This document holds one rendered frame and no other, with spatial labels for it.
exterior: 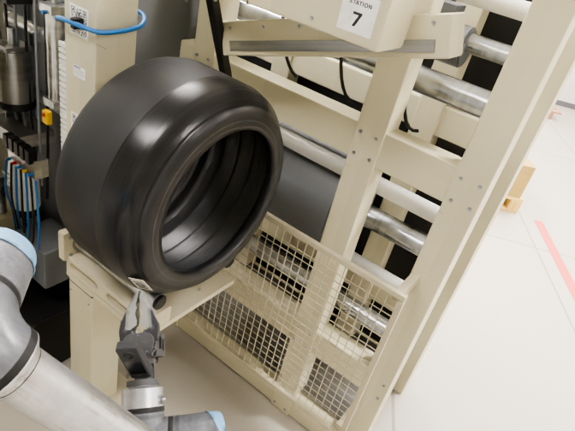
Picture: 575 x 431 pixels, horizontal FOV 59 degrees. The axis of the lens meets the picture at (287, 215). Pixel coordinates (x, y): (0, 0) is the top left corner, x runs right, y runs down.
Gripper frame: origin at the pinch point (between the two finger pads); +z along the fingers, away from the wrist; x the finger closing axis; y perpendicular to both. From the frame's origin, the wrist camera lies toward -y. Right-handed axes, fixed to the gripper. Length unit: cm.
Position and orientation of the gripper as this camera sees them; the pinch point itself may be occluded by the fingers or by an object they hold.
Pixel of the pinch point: (139, 295)
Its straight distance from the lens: 123.8
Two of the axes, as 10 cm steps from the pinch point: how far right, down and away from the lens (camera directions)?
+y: 0.8, 3.2, 9.4
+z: -1.0, -9.4, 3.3
